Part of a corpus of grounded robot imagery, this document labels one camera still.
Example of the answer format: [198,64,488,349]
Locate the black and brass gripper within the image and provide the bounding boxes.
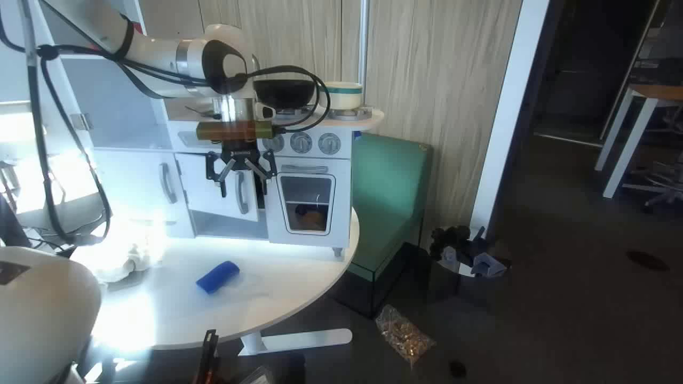
[196,97,279,199]

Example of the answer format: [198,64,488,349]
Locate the oven door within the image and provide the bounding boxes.
[265,159,353,250]

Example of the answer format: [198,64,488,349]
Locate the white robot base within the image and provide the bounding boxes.
[0,248,101,384]

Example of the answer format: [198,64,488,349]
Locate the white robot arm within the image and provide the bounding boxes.
[46,0,275,185]

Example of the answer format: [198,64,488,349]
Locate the white toy kitchen cabinet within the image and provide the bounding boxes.
[46,0,385,252]

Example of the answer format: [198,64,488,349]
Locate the black bowl on stovetop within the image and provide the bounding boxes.
[255,80,315,109]

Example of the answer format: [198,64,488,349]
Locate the cream bowl with green stripe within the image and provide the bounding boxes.
[327,81,363,111]

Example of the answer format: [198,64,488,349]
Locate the blue sponge block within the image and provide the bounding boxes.
[196,260,240,294]

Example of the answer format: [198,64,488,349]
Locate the crumpled white cloth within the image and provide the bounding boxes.
[90,244,155,284]

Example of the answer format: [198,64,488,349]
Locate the green upholstered bench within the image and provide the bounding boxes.
[351,134,431,282]

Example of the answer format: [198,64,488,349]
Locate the black clamp at table edge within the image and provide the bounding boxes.
[194,328,219,384]

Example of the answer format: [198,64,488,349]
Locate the black bin with clutter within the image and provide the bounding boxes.
[429,226,512,292]

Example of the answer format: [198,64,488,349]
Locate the bag of granola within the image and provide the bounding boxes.
[376,306,435,364]

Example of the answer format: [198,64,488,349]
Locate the white side table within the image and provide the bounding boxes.
[595,83,683,199]

